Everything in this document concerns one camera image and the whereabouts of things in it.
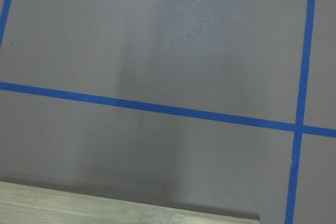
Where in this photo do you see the bamboo cutting board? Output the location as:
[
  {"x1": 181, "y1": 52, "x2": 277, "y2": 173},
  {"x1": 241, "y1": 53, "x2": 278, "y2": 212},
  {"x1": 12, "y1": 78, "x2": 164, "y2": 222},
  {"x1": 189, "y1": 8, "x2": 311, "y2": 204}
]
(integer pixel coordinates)
[{"x1": 1, "y1": 182, "x2": 258, "y2": 223}]

